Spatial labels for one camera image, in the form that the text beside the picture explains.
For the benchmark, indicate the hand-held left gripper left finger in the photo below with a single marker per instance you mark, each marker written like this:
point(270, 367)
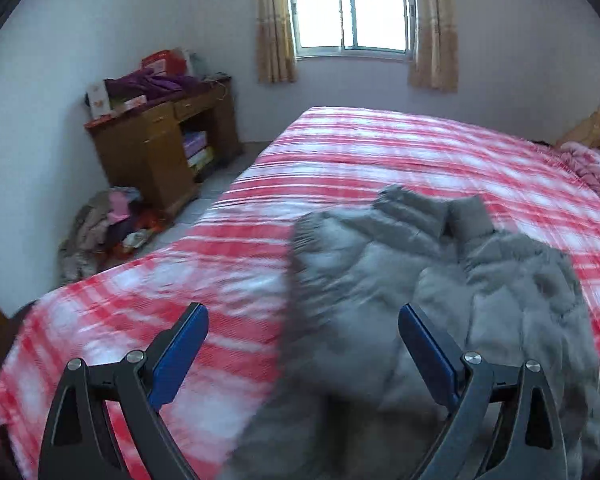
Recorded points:
point(180, 355)

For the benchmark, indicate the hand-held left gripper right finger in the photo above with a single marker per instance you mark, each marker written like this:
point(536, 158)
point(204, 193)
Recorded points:
point(429, 355)

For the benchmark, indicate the grey puffer jacket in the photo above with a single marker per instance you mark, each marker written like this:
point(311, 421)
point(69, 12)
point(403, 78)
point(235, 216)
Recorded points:
point(380, 280)

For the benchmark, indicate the pile of clothes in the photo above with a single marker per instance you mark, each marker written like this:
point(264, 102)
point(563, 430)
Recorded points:
point(100, 230)

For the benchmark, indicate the yellow box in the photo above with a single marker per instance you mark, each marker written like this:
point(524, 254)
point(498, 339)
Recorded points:
point(201, 159)

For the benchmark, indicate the bed with red plaid sheet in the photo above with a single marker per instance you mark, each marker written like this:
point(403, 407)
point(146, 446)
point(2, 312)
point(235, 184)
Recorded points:
point(380, 160)

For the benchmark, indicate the wooden desk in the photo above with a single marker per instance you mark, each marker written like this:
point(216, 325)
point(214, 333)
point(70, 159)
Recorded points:
point(145, 155)

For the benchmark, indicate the pink pillow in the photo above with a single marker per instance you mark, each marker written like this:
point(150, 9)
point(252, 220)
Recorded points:
point(592, 170)

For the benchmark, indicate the white printed box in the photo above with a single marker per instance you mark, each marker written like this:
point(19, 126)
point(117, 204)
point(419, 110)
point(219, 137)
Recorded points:
point(99, 100)

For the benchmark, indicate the purple cloth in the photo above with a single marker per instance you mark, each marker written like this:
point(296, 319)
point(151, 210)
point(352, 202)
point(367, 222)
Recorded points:
point(150, 84)

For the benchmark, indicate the yellow curtain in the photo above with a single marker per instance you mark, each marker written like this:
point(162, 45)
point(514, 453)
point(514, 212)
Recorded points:
point(597, 120)

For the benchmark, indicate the red box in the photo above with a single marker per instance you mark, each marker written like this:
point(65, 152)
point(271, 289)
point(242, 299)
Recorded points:
point(162, 62)

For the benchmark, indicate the beige curtain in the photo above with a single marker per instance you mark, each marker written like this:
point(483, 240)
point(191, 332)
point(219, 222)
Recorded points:
point(434, 25)
point(275, 20)

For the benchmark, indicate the window with grey frame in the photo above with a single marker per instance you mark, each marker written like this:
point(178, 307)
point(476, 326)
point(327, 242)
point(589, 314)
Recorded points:
point(350, 5)

